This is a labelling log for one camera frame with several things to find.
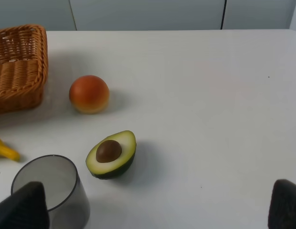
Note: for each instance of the brown wicker basket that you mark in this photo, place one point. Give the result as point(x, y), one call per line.
point(23, 67)

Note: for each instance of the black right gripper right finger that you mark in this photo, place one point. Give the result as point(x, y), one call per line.
point(282, 210)

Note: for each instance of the orange red peach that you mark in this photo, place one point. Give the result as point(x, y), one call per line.
point(89, 94)

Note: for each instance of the halved avocado with pit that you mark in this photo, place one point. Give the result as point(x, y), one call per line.
point(113, 156)

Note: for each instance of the transparent grey plastic cup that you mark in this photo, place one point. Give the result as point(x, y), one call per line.
point(66, 200)

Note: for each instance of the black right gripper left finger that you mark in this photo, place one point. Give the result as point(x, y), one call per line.
point(25, 209)

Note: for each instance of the yellow banana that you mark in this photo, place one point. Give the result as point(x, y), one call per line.
point(8, 153)

